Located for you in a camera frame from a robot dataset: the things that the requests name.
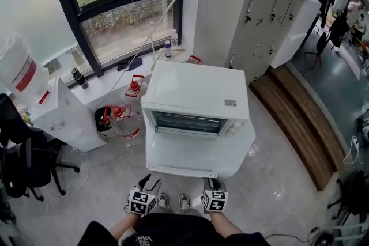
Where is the black tripod stand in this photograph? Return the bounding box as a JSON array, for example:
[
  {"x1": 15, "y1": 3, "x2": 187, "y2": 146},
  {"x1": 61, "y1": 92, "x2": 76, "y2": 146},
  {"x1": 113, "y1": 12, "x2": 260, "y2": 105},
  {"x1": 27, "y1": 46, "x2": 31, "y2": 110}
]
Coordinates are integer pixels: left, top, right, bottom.
[{"x1": 304, "y1": 30, "x2": 328, "y2": 70}]

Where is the black floor cable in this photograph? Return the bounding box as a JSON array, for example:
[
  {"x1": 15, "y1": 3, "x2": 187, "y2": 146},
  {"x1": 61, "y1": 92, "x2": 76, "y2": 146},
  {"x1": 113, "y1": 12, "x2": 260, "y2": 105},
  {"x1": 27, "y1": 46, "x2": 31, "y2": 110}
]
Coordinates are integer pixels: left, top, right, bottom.
[{"x1": 264, "y1": 226, "x2": 336, "y2": 246}]

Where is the person's black shirt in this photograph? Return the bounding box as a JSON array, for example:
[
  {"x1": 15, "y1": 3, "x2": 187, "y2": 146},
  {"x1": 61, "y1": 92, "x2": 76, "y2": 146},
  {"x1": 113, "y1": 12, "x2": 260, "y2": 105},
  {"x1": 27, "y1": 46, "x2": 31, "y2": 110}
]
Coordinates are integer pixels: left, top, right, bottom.
[{"x1": 77, "y1": 211, "x2": 272, "y2": 246}]

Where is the black pouch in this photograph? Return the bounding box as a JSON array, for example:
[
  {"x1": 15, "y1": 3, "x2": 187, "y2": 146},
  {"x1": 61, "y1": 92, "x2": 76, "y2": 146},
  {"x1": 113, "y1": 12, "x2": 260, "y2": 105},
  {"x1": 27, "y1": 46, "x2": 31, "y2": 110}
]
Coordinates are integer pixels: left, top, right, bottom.
[{"x1": 116, "y1": 56, "x2": 144, "y2": 73}]

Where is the large water bottle red label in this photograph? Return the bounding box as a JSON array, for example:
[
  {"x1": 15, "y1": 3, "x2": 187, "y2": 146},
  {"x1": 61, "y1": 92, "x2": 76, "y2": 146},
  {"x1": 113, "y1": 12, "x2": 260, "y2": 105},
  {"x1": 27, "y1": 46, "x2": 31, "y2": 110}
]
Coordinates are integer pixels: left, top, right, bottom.
[{"x1": 0, "y1": 32, "x2": 50, "y2": 105}]

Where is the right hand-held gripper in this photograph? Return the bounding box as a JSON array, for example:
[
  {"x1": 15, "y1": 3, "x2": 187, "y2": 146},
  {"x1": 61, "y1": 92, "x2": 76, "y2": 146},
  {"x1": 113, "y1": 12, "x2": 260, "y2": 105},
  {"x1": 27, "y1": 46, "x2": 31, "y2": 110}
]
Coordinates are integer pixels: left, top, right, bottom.
[{"x1": 201, "y1": 178, "x2": 229, "y2": 213}]

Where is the clear water jug red label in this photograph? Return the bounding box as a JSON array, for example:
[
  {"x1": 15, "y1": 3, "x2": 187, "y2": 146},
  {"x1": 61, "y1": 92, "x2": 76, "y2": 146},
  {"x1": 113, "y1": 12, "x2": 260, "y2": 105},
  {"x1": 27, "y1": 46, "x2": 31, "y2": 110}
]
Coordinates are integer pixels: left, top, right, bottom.
[{"x1": 104, "y1": 104, "x2": 142, "y2": 139}]

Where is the black mesh office chair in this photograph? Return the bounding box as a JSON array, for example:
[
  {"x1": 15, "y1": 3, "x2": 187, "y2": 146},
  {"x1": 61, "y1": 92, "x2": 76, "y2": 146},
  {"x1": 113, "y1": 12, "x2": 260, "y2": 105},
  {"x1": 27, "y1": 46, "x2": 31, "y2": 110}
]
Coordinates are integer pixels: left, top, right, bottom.
[{"x1": 0, "y1": 93, "x2": 81, "y2": 203}]

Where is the white rectangular cabinet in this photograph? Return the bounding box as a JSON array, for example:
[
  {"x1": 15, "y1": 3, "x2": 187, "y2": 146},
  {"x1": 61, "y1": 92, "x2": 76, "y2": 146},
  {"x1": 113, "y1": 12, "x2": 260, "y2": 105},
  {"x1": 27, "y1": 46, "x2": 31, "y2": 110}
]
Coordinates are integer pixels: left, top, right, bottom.
[{"x1": 270, "y1": 0, "x2": 323, "y2": 69}]

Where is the black swivel chair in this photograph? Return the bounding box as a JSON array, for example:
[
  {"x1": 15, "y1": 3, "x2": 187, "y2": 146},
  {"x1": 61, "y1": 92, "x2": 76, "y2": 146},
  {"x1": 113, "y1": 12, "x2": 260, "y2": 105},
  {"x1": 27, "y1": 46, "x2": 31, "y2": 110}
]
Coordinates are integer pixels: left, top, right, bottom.
[{"x1": 327, "y1": 169, "x2": 369, "y2": 222}]

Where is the person's shoe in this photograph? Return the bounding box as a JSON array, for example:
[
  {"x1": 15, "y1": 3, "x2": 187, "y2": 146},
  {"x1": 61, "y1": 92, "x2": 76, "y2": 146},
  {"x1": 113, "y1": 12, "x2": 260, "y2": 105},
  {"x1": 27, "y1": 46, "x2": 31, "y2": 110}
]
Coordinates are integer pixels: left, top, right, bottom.
[
  {"x1": 156, "y1": 192, "x2": 171, "y2": 210},
  {"x1": 178, "y1": 193, "x2": 192, "y2": 212}
]

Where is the black window frame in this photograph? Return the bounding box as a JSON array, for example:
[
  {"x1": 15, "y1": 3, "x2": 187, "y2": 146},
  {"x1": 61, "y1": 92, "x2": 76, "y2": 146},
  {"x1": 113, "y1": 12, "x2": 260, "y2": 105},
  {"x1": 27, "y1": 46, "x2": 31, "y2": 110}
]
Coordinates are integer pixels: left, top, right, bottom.
[{"x1": 45, "y1": 0, "x2": 186, "y2": 85}]

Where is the white oven door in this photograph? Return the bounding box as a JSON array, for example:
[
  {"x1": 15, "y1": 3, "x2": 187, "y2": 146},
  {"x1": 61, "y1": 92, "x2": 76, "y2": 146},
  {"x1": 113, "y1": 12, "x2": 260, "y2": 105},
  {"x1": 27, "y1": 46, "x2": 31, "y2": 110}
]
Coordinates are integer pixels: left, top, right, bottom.
[{"x1": 145, "y1": 123, "x2": 219, "y2": 179}]

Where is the person's left forearm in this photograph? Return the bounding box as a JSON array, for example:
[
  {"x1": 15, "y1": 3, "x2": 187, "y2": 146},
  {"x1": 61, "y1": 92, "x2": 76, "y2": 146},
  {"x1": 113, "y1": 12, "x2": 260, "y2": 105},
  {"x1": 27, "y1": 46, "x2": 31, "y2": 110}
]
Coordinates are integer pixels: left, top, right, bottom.
[{"x1": 108, "y1": 211, "x2": 143, "y2": 241}]

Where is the white window cord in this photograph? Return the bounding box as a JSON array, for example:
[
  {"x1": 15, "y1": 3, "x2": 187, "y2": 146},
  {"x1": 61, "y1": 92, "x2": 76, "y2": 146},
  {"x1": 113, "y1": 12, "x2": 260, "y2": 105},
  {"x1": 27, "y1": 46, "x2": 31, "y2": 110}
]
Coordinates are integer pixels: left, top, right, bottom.
[{"x1": 92, "y1": 0, "x2": 203, "y2": 113}]

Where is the white toaster oven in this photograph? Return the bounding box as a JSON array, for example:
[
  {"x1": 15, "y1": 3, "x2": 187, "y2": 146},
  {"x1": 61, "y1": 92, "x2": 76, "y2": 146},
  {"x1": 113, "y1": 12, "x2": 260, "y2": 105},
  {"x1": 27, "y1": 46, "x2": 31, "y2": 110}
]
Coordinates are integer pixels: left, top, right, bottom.
[{"x1": 140, "y1": 60, "x2": 250, "y2": 143}]

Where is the person's right shoe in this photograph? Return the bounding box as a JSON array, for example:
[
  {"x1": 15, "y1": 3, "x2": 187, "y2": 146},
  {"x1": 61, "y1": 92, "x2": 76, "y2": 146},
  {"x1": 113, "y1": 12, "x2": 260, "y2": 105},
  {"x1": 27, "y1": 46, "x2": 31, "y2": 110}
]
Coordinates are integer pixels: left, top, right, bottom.
[{"x1": 178, "y1": 193, "x2": 192, "y2": 212}]

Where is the white small table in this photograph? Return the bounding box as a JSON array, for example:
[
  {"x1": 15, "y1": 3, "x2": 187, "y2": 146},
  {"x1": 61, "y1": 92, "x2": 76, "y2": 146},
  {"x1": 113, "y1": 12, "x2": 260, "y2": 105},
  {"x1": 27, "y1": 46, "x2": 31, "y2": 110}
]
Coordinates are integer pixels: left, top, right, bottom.
[{"x1": 144, "y1": 122, "x2": 257, "y2": 180}]

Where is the white water dispenser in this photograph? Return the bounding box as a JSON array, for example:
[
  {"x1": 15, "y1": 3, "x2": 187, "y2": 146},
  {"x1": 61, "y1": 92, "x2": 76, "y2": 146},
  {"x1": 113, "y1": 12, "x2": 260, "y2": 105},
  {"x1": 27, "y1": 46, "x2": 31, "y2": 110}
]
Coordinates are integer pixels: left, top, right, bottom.
[{"x1": 28, "y1": 76, "x2": 108, "y2": 153}]

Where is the person's left shoe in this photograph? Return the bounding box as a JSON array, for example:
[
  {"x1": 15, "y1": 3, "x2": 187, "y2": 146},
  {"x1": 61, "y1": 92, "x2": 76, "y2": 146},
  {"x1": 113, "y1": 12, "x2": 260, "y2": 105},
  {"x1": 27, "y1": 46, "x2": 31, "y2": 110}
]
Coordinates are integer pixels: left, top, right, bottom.
[{"x1": 156, "y1": 192, "x2": 171, "y2": 210}]

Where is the white power strip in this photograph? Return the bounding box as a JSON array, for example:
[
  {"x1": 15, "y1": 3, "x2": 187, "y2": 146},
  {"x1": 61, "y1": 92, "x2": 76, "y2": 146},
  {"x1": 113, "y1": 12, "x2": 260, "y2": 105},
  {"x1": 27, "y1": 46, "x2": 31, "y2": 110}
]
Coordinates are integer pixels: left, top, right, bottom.
[{"x1": 342, "y1": 136, "x2": 364, "y2": 165}]

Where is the white floor cable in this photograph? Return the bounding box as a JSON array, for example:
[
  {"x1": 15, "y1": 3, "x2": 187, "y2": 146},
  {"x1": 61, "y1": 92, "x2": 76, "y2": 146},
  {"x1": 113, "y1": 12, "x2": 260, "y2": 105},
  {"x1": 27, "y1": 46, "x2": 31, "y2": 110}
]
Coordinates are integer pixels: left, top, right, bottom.
[{"x1": 50, "y1": 149, "x2": 91, "y2": 203}]

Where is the black thermos bottle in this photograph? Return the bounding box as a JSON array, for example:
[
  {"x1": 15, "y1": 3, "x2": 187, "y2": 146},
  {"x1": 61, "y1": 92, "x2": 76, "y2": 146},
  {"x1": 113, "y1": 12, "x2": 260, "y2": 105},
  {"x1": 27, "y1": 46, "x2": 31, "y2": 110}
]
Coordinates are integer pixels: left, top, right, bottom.
[{"x1": 70, "y1": 67, "x2": 90, "y2": 90}]

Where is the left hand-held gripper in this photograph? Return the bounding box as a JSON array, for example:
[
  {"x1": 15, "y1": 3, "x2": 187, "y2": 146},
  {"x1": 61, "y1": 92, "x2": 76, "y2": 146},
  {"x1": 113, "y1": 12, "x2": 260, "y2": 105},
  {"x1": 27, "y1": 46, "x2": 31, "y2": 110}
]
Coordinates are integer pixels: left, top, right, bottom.
[{"x1": 124, "y1": 173, "x2": 162, "y2": 216}]

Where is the grey metal locker cabinet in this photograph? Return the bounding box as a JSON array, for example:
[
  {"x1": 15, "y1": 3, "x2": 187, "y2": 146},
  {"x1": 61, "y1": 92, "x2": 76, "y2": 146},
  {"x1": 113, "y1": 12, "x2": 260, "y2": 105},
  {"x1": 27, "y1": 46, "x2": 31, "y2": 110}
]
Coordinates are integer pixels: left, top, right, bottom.
[{"x1": 192, "y1": 0, "x2": 338, "y2": 88}]

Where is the white trash bin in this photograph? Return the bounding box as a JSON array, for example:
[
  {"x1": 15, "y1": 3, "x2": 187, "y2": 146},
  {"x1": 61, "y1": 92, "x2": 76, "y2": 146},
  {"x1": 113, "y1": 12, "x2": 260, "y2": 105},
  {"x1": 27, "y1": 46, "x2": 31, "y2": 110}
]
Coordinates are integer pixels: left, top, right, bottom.
[{"x1": 95, "y1": 105, "x2": 119, "y2": 138}]

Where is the person's right forearm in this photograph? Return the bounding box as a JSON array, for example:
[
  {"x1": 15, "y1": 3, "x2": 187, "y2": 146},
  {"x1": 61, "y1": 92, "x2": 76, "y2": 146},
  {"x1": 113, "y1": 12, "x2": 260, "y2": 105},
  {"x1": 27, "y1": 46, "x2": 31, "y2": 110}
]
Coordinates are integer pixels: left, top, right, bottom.
[{"x1": 209, "y1": 210, "x2": 244, "y2": 239}]

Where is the wooden step platform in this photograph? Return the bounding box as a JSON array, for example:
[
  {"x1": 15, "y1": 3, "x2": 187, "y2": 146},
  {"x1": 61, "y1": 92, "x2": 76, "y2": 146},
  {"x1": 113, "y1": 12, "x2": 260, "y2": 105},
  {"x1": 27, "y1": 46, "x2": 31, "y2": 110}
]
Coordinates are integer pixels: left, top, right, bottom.
[{"x1": 248, "y1": 63, "x2": 347, "y2": 192}]

